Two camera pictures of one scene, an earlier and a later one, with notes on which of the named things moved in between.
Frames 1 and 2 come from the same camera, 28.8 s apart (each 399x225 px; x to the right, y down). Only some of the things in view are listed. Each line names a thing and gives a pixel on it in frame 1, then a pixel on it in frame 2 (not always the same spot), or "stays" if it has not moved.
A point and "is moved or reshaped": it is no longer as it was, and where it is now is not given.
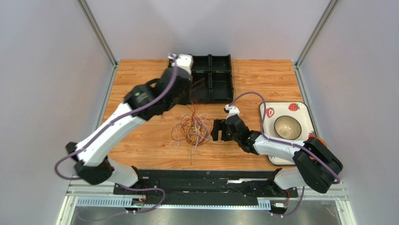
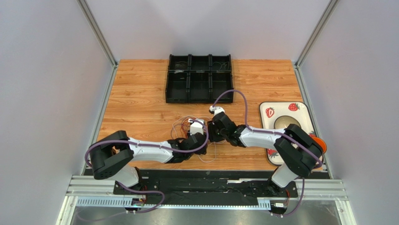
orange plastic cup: (322, 141) stays
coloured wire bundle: (194, 130) is moved or reshaped
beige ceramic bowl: (288, 127) stays
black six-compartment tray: (211, 78) stays
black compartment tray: (204, 188) stays
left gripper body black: (185, 99) → (203, 151)
